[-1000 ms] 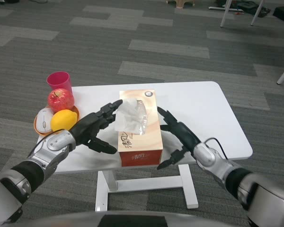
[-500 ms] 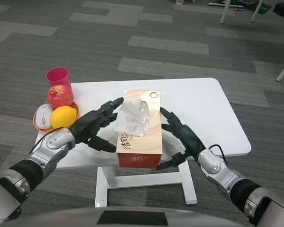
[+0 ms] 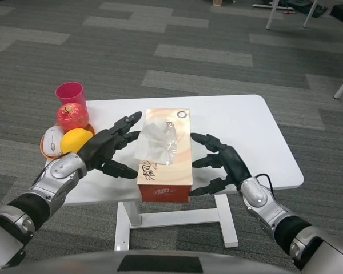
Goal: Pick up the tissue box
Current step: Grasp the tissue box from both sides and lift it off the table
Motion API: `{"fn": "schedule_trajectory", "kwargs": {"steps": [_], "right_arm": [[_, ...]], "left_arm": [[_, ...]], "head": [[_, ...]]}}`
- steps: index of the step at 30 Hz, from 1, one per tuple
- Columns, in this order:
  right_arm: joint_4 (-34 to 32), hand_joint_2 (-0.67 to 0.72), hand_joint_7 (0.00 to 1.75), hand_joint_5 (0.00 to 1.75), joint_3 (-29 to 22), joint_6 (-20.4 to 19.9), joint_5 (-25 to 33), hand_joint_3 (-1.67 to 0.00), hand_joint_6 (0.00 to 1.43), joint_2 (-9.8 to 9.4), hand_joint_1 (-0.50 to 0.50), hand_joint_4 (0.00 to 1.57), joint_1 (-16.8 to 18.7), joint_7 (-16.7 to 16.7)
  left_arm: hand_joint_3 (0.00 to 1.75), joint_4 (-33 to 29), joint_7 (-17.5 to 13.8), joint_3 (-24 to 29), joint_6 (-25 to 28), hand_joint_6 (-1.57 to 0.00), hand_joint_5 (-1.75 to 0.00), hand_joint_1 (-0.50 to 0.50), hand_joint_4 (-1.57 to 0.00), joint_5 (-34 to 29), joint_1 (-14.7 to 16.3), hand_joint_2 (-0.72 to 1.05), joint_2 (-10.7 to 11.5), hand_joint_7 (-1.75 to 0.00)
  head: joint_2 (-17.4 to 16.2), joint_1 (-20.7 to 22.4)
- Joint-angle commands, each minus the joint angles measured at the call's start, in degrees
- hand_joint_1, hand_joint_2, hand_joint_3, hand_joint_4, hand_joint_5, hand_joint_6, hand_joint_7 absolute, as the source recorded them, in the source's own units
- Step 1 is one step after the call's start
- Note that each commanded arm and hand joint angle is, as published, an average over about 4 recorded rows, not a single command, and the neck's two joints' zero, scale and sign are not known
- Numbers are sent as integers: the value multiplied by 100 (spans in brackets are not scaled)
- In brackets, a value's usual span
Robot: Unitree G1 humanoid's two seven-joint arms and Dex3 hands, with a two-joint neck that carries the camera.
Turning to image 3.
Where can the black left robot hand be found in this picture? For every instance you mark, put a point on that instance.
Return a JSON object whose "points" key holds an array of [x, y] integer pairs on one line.
{"points": [[100, 148]]}

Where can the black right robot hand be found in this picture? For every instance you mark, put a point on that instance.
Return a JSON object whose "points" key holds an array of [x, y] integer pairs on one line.
{"points": [[234, 162]]}

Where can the orange tissue box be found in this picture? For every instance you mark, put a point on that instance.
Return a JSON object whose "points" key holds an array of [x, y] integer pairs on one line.
{"points": [[165, 194]]}

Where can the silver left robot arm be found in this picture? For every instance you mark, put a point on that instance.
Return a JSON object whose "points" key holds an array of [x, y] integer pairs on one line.
{"points": [[60, 168]]}

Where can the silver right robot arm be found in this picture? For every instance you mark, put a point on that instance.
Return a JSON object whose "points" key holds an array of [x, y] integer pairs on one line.
{"points": [[257, 194]]}

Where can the white tissue sheet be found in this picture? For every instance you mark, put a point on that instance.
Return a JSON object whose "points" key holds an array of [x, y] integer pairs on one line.
{"points": [[151, 137]]}

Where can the orange round plate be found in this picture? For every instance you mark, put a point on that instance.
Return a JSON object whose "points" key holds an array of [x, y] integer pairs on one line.
{"points": [[91, 128]]}

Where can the yellow lemon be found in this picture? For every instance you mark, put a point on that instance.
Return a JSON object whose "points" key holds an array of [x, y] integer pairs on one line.
{"points": [[73, 141]]}

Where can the red apple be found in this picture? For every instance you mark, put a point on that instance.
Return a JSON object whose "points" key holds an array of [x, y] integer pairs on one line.
{"points": [[73, 117]]}

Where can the white computer mouse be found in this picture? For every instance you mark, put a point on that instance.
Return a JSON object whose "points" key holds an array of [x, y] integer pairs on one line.
{"points": [[52, 142]]}

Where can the pink plastic cup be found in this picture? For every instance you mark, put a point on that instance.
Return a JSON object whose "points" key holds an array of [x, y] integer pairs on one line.
{"points": [[70, 92]]}

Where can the silver robot chest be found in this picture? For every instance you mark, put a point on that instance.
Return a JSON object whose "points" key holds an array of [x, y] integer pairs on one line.
{"points": [[74, 265]]}

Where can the black flat floor bag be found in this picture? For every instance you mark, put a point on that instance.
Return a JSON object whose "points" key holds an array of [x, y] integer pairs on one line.
{"points": [[297, 5]]}

